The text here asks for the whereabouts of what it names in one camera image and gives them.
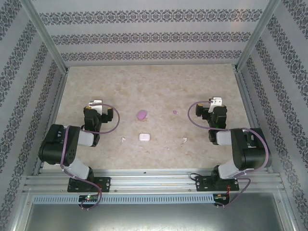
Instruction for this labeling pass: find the pink earbud charging case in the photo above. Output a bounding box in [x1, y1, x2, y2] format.
[136, 109, 148, 121]

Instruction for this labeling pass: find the left small circuit board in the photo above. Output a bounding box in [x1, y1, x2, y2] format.
[78, 194, 100, 202]

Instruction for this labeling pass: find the grey metal sheet panel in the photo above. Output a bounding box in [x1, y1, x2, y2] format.
[9, 203, 298, 231]

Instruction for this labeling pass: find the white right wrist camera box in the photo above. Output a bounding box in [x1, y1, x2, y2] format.
[208, 96, 223, 113]

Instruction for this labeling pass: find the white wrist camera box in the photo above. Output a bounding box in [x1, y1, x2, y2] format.
[88, 99, 104, 113]
[208, 96, 223, 113]

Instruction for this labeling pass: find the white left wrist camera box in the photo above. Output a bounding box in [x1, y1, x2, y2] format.
[88, 99, 104, 113]

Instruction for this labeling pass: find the aluminium side rail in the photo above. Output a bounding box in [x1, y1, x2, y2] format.
[33, 71, 70, 175]
[234, 69, 275, 174]

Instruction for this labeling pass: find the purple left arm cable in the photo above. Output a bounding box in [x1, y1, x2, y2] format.
[60, 103, 120, 211]

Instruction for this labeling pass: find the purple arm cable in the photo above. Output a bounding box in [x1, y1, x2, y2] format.
[188, 101, 270, 210]
[60, 103, 120, 211]

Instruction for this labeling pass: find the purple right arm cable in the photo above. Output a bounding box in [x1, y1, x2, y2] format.
[188, 101, 270, 210]

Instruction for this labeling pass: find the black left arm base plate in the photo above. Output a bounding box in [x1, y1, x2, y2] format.
[68, 177, 112, 193]

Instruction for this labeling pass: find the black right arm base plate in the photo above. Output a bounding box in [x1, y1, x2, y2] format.
[195, 175, 241, 193]

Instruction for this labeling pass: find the aluminium frame post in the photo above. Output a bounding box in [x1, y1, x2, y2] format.
[235, 0, 282, 72]
[20, 0, 70, 73]

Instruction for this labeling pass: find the aluminium mounting rail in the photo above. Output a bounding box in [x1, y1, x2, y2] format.
[24, 168, 288, 193]

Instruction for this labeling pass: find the white slotted cable duct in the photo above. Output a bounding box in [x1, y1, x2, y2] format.
[32, 194, 215, 204]

